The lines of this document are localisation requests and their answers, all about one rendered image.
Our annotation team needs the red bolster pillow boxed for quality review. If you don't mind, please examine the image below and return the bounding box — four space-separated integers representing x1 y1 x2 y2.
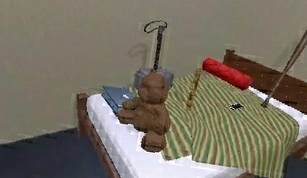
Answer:
199 56 256 93

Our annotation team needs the grey hammer with strap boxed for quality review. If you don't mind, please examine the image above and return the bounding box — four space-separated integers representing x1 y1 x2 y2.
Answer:
132 17 184 95

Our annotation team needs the blue laptop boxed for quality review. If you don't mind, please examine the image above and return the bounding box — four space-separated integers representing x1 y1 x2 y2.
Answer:
97 83 138 119

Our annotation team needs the brown teddy bear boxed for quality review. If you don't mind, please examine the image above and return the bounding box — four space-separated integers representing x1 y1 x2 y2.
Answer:
112 67 179 156

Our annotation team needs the brown wooden bed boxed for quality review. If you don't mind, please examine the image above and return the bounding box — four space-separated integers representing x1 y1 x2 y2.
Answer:
63 27 307 178

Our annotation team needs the black mobile phone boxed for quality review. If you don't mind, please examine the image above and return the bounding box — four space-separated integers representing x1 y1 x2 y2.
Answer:
227 101 245 113

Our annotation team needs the golden slim statue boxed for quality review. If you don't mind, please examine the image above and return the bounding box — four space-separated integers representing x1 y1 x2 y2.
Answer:
185 67 204 112

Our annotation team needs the brown baseball bat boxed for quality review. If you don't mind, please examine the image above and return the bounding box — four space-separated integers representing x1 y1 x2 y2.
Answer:
260 14 307 115

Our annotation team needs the green striped blanket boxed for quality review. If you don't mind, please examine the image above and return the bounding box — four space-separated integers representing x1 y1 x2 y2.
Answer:
116 60 307 178

